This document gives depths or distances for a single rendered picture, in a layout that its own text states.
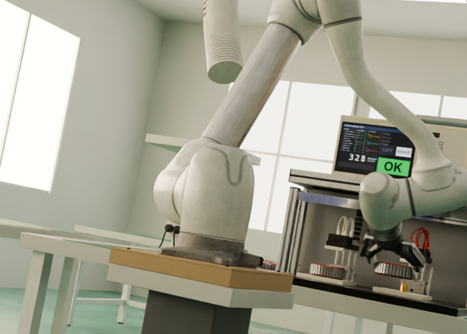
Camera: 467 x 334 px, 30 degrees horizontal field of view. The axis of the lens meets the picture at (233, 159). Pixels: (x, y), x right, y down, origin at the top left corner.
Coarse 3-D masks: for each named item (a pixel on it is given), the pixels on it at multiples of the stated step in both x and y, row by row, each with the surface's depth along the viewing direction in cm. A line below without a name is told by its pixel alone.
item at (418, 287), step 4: (404, 280) 274; (408, 280) 274; (412, 280) 273; (416, 280) 273; (420, 280) 274; (408, 284) 273; (412, 284) 273; (416, 284) 272; (420, 284) 272; (424, 284) 272; (408, 288) 273; (412, 288) 273; (416, 288) 272; (420, 288) 272; (424, 288) 271; (412, 292) 273; (416, 292) 272; (420, 292) 272; (424, 292) 272
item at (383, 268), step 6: (378, 264) 247; (384, 264) 245; (390, 264) 244; (378, 270) 246; (384, 270) 244; (390, 270) 243; (396, 270) 243; (402, 270) 243; (408, 270) 244; (396, 276) 243; (402, 276) 243; (408, 276) 244
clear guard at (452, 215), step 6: (456, 210) 247; (462, 210) 246; (426, 216) 247; (432, 216) 246; (438, 216) 246; (444, 216) 246; (450, 216) 245; (456, 216) 245; (462, 216) 245; (462, 222) 243
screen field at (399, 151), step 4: (380, 148) 285; (384, 148) 284; (388, 148) 283; (392, 148) 283; (396, 148) 282; (400, 148) 282; (404, 148) 281; (408, 148) 281; (380, 152) 284; (384, 152) 284; (388, 152) 283; (392, 152) 283; (396, 152) 282; (400, 152) 282; (404, 152) 281; (408, 152) 281; (404, 156) 281; (408, 156) 281
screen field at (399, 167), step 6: (378, 162) 284; (384, 162) 283; (390, 162) 283; (396, 162) 282; (402, 162) 281; (408, 162) 280; (378, 168) 284; (384, 168) 283; (390, 168) 282; (396, 168) 281; (402, 168) 281; (408, 168) 280; (396, 174) 281; (402, 174) 280
